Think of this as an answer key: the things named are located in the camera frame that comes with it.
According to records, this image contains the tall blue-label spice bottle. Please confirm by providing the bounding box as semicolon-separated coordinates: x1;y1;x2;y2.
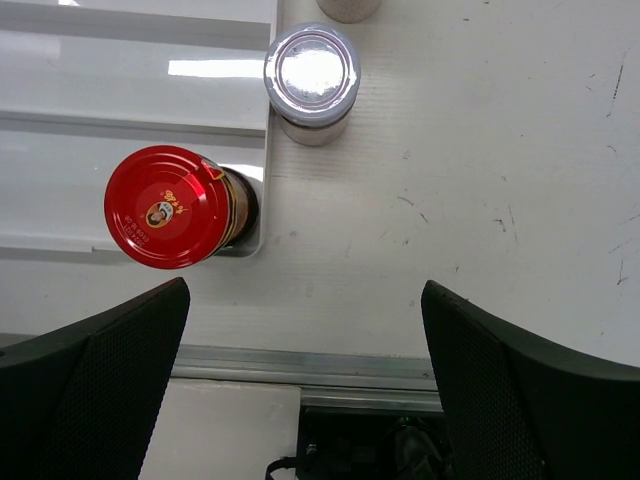
316;0;382;24

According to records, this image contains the white plastic organizer tray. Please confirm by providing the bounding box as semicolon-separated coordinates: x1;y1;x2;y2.
1;1;280;254

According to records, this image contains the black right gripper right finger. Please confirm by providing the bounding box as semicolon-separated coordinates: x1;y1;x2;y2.
421;280;639;479

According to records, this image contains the red-lid chili sauce jar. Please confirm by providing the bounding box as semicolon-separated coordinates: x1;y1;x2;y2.
104;145;260;270

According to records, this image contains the short silver-lid jar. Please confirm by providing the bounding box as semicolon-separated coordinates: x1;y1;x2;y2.
263;22;361;147

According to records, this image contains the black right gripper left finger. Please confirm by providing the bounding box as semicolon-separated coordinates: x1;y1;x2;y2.
1;278;190;479

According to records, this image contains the aluminium table edge rail front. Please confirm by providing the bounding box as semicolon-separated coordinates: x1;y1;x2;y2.
172;345;442;414

